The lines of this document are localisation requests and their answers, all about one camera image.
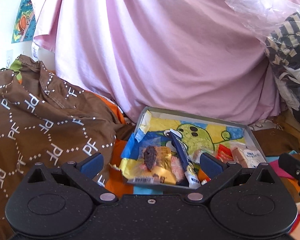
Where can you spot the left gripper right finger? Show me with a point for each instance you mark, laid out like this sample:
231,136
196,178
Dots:
221,176

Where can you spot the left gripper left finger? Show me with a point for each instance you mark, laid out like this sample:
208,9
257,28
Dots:
81,176

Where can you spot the red tofu skewer snack packet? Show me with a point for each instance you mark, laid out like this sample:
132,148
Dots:
224,154

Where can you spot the toast bread packet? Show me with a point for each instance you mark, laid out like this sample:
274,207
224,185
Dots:
246,156

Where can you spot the blue white snack packet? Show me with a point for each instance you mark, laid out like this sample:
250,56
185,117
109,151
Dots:
187,165

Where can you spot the gold foil snack packet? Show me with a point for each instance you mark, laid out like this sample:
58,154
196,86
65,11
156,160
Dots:
162,169

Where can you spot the clear packet dark dried fruit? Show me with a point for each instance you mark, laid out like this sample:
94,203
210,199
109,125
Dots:
147,169

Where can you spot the orange mandarin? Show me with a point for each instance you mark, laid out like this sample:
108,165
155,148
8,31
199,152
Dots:
202,176

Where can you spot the clear pastry packet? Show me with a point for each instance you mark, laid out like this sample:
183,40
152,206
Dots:
197,153

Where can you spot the colourful striped blanket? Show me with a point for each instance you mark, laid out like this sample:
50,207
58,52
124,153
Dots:
273,142

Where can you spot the colourful bird drawing paper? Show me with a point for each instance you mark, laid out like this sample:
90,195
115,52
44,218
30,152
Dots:
154,130

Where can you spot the grey cardboard tray box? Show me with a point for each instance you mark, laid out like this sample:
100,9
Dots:
250,140

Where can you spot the brown PF patterned cloth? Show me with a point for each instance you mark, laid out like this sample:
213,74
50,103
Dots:
46,119

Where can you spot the dark patterned fabric pile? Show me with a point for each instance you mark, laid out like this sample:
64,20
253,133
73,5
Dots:
283,52

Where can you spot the pink draped cloth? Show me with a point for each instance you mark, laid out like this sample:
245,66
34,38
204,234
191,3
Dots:
193,56

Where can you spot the colourful cartoon poster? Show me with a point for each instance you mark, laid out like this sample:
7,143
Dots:
25,23

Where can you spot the clear plastic bag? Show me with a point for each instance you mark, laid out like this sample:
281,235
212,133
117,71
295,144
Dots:
262,17

